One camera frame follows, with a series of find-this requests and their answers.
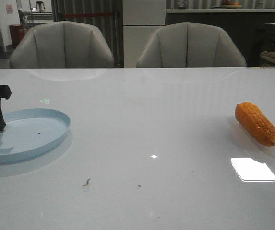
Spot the light blue round plate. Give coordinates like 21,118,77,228
0,108,71,163

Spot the orange plastic corn cob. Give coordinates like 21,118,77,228
235,102,275,147

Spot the red bin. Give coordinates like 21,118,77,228
9,24,24,48

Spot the left beige upholstered chair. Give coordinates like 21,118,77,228
9,21,114,69

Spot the beige upholstered chair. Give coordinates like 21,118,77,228
9,21,114,69
136,22,246,68

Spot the red barrier belt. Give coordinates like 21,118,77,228
61,12,115,18

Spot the white cabinet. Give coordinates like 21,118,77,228
122,0,166,68

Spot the right beige upholstered chair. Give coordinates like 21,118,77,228
136,22,246,68

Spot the fruit bowl on counter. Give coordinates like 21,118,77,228
221,0,242,9

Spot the dark counter with light top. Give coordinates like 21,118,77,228
166,9,275,66

